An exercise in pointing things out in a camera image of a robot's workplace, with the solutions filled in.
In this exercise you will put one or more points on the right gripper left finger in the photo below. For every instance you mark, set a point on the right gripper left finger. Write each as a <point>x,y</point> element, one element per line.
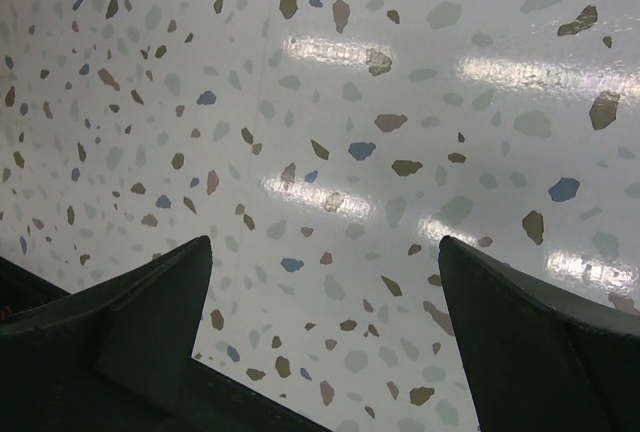
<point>117,356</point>

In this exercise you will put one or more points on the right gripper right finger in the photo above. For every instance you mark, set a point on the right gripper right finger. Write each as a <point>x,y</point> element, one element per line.
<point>537,357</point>

